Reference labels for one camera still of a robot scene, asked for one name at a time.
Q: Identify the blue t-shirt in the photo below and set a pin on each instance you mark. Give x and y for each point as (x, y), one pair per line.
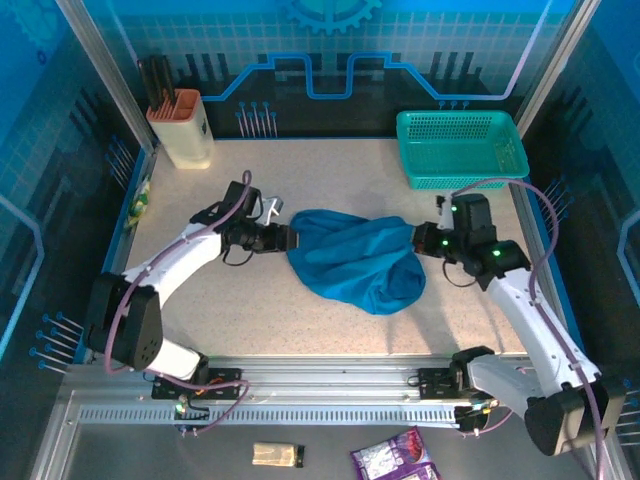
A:
(350, 260)

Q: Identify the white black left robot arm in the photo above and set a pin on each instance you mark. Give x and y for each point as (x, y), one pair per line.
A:
(165, 270)

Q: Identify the teal plastic mesh basket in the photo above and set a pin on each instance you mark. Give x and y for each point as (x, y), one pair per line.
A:
(460, 150)

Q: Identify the green yellow packet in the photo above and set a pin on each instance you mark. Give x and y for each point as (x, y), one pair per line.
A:
(140, 200)

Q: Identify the cream utensil holder orange rim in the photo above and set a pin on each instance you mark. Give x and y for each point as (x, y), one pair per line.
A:
(185, 135)

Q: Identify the slotted aluminium strip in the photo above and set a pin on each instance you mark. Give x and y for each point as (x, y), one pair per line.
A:
(300, 415)

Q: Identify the beige wrapped packet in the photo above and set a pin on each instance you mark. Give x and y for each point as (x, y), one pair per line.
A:
(275, 454)

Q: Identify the purple snack bag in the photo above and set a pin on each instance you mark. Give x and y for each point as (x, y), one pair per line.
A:
(395, 455)

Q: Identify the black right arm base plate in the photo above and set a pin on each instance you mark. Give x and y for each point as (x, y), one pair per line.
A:
(435, 382)

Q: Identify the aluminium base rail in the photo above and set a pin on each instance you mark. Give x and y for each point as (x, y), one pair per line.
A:
(325, 375)

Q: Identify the aluminium frame post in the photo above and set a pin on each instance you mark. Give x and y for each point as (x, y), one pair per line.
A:
(110, 75)
(555, 65)

